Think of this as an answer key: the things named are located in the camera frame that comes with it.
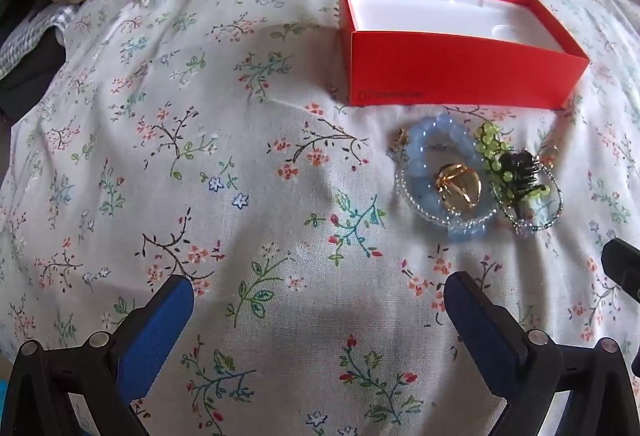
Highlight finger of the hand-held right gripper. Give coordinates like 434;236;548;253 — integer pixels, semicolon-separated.
601;238;640;301

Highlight thin dark bead bracelet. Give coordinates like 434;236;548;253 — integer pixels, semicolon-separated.
500;143;564;235

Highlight green bead bracelet black cord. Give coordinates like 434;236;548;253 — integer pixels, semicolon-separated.
475;122;551;218

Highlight floral bed sheet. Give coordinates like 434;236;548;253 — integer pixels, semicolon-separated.
0;0;640;436

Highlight gold ring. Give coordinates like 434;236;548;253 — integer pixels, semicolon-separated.
434;163;484;213

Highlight dark cloth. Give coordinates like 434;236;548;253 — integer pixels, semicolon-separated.
0;28;67;123

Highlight blue bead bracelet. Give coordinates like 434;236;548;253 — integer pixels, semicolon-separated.
400;115;493;243

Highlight grey checked blanket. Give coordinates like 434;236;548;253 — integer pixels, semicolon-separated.
0;5;77;78

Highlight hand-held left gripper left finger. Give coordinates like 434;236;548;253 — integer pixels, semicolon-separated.
0;274;195;436

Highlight red cardboard box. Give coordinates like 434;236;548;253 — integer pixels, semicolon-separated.
338;0;591;111

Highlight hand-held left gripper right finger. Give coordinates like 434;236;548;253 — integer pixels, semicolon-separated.
443;272;640;436

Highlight clear bead bracelet gold charms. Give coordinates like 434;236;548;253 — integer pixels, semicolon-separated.
392;128;499;228

